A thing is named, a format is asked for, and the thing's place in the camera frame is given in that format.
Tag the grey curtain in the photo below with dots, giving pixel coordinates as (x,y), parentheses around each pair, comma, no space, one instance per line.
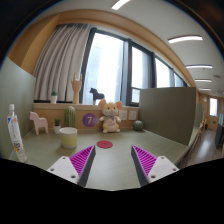
(60,61)

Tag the clear plastic water bottle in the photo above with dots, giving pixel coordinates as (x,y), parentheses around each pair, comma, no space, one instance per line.
(15,135)

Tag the green left partition panel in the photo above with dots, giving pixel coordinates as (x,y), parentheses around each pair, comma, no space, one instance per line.
(17,88)

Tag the black horse figurine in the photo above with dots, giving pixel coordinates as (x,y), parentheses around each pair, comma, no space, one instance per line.
(96,95)

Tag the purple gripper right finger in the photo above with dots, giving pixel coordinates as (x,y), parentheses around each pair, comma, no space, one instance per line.
(150,168)

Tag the pink wooden horse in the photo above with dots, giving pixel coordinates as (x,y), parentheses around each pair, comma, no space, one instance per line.
(39,122)

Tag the green right partition panel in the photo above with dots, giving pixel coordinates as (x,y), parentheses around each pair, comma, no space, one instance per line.
(169,112)

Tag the white wall socket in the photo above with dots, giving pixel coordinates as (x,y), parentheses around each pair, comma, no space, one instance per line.
(132,115)
(123,115)

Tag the white wall socket left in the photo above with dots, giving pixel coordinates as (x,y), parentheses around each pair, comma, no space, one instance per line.
(123,115)

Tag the plush hamster toy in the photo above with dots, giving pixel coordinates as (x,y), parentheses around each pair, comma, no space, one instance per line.
(110,119)

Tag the tall green cactus decoration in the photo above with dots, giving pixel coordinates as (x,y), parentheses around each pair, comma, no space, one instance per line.
(70,117)

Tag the round green cactus decoration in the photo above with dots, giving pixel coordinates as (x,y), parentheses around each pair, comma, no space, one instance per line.
(138,125)

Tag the purple number seven sticker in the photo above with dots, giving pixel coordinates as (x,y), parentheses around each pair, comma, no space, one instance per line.
(89,120)

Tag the pale yellow cup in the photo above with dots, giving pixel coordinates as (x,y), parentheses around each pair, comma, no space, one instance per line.
(68,137)

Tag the white wall socket right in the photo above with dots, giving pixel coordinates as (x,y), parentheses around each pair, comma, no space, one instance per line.
(132,115)

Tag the small potted plant on sill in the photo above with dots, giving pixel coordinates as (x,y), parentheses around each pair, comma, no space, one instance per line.
(53,98)

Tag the wooden hand model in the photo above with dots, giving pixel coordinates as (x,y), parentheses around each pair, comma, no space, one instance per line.
(76,87)

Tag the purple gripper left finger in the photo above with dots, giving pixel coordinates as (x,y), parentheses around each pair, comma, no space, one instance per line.
(75,168)

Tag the small potted plant on desk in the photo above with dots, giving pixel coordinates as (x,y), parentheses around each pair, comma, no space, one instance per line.
(56,126)

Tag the green partition panel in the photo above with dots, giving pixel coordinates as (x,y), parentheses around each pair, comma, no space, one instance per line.
(17,88)
(169,112)

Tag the red round coaster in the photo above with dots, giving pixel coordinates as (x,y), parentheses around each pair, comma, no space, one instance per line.
(104,144)

